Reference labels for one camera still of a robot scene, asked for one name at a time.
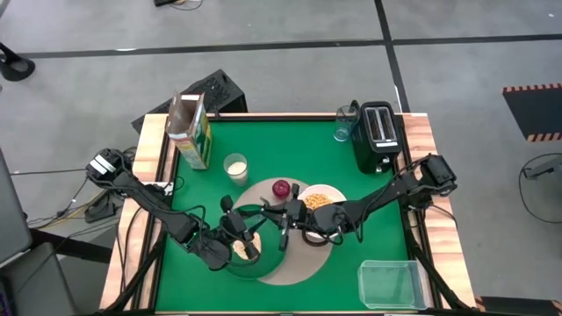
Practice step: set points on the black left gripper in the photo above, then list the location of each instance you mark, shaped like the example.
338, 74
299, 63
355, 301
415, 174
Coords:
236, 224

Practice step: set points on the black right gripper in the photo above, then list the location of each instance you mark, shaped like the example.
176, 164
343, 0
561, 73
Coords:
296, 213

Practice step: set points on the bagel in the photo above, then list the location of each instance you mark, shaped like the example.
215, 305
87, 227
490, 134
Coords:
239, 250

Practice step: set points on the red apple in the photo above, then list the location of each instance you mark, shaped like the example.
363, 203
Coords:
281, 188

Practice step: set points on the clear drinking glass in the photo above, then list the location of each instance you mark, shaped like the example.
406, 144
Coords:
342, 131

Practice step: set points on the colourful cereal box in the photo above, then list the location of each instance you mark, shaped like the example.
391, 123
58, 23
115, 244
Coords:
191, 131

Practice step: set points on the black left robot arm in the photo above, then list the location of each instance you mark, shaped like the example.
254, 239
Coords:
149, 199

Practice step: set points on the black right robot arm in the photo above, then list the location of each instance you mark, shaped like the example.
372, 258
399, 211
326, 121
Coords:
386, 193

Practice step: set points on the green plate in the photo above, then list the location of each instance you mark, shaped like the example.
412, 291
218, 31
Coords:
268, 263

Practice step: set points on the orange cereal pieces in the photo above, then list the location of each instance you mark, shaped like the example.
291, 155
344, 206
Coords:
318, 201

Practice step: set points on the round beige placemat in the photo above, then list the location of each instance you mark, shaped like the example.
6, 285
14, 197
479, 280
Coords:
303, 263

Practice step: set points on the white bowl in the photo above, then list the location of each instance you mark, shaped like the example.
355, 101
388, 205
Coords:
336, 193

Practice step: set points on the glass of milk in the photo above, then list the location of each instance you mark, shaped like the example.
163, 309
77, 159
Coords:
237, 169

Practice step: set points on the green felt table mat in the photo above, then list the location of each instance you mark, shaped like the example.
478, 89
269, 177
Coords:
193, 285

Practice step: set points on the clear plastic container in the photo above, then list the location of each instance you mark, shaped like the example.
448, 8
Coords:
391, 285

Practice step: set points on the black toaster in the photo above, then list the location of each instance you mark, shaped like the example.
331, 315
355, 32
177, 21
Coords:
377, 127

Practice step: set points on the black perforated crate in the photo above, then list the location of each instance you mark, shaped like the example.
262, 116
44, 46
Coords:
219, 90

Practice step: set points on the black floor power supply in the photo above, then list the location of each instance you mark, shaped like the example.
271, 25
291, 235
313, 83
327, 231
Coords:
101, 210

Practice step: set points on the black hazard-striped floor mat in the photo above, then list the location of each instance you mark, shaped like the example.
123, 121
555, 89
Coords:
535, 109
518, 307

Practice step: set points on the black stand base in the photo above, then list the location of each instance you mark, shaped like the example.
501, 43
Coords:
15, 68

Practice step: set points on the grey metal bracket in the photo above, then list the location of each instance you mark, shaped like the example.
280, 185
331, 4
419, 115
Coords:
549, 169

